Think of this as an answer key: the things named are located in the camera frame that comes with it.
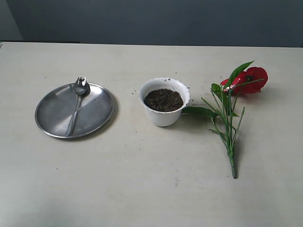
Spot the white plastic flower pot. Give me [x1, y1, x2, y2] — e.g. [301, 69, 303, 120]
[138, 78, 190, 127]

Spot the steel spork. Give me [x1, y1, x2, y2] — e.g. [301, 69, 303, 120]
[65, 77, 88, 136]

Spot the artificial red flower stem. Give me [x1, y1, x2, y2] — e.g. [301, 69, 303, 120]
[182, 61, 268, 179]

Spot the dark brown potting soil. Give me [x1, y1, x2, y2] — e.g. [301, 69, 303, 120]
[144, 88, 184, 112]

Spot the round steel plate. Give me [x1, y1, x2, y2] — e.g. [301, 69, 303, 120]
[35, 83, 115, 139]

